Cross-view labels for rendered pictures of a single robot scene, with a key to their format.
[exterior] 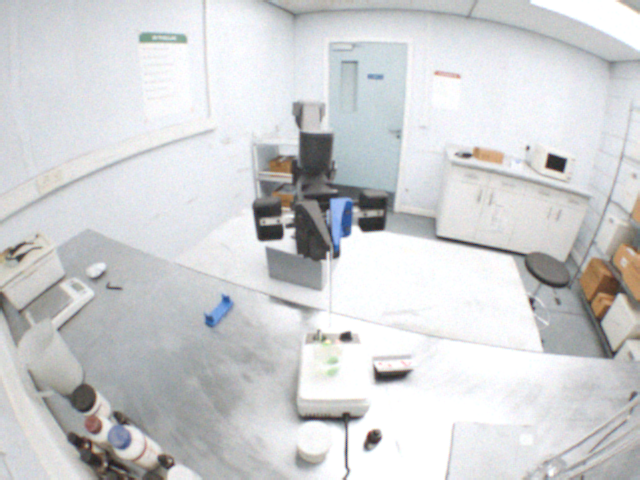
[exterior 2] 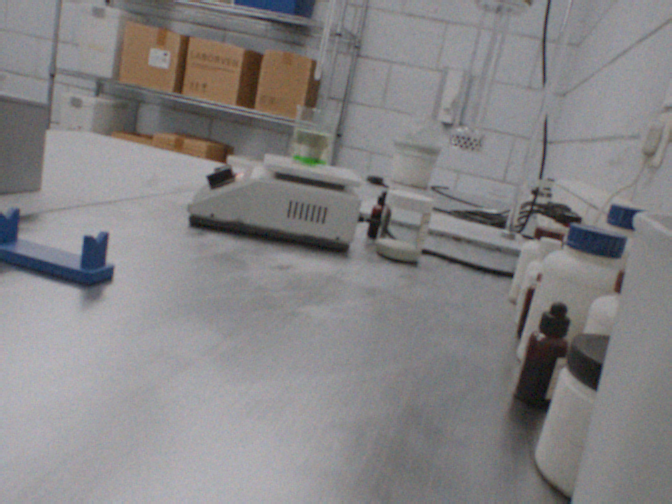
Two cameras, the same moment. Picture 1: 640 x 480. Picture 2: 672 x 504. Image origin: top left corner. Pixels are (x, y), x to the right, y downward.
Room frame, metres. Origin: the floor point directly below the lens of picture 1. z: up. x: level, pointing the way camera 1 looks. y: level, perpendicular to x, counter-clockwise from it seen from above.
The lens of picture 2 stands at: (0.33, 0.75, 1.06)
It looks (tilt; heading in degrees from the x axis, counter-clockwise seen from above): 13 degrees down; 261
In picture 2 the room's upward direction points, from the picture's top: 12 degrees clockwise
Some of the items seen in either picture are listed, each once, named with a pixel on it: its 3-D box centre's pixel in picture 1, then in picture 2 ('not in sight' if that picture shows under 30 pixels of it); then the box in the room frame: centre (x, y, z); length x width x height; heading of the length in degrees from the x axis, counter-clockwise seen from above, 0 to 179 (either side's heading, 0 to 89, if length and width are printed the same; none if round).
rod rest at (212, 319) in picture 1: (218, 308); (48, 243); (0.47, 0.27, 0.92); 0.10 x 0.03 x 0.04; 161
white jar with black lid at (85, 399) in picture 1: (91, 404); (618, 422); (0.12, 0.48, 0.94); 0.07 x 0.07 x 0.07
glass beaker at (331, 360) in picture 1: (326, 356); (313, 137); (0.26, -0.01, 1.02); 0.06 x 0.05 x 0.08; 110
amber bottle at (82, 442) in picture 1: (86, 447); not in sight; (0.03, 0.44, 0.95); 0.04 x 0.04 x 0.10
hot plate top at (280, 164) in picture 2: (334, 371); (310, 169); (0.26, -0.03, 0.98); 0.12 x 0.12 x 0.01; 89
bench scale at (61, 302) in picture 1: (58, 304); not in sight; (0.40, 0.89, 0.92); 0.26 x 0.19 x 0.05; 160
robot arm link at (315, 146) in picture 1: (315, 161); not in sight; (0.46, 0.01, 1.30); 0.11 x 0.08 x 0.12; 5
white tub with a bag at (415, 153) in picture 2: not in sight; (417, 148); (-0.12, -1.02, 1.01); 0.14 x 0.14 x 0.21
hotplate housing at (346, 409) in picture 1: (333, 371); (284, 199); (0.29, -0.03, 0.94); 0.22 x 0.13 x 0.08; 179
